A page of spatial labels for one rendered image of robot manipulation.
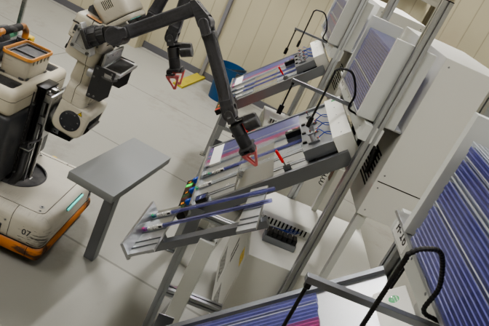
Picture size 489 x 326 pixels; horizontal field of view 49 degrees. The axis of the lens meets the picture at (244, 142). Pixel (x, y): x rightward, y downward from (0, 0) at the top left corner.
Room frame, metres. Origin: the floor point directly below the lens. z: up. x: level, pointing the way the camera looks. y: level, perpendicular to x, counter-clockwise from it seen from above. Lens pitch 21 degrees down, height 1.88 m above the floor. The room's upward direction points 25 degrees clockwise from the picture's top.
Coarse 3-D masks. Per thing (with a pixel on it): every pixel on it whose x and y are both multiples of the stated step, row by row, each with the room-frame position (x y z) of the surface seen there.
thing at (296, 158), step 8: (312, 112) 2.69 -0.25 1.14; (320, 112) 2.65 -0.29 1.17; (304, 120) 2.61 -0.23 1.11; (280, 144) 2.40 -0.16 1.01; (296, 144) 2.33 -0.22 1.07; (296, 152) 2.24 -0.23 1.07; (288, 160) 2.18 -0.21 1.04; (296, 160) 2.15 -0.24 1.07; (304, 160) 2.12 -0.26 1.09; (312, 160) 2.09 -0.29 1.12; (280, 168) 2.12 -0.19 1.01
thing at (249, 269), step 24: (240, 216) 2.70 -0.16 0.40; (288, 216) 2.52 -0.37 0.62; (312, 216) 2.64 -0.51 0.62; (240, 240) 2.35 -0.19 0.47; (336, 240) 2.50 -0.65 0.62; (360, 240) 2.62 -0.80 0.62; (240, 264) 2.07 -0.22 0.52; (264, 264) 2.03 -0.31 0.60; (288, 264) 2.09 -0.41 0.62; (312, 264) 2.17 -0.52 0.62; (336, 264) 2.27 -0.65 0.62; (360, 264) 2.37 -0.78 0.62; (216, 288) 2.35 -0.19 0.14; (240, 288) 2.03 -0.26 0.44; (264, 288) 2.04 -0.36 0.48
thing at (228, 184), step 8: (232, 160) 2.41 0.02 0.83; (240, 160) 2.39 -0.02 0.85; (208, 168) 2.41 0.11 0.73; (216, 168) 2.38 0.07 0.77; (232, 168) 2.31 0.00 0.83; (208, 176) 2.30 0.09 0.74; (216, 176) 2.28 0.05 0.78; (232, 176) 2.20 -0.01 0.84; (216, 184) 2.18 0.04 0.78; (224, 184) 2.15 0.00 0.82; (232, 184) 2.12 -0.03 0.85; (200, 192) 2.15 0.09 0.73; (208, 192) 2.11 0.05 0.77; (216, 192) 2.09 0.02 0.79; (224, 192) 2.07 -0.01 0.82
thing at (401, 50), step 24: (432, 0) 2.15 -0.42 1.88; (384, 24) 2.61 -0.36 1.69; (408, 48) 2.03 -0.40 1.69; (384, 72) 2.02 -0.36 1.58; (384, 96) 2.03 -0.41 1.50; (408, 96) 2.04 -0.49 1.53; (216, 144) 2.73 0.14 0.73; (216, 216) 2.73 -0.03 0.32; (264, 216) 2.34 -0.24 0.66; (264, 240) 2.18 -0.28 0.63; (288, 240) 2.19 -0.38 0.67; (168, 288) 1.97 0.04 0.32
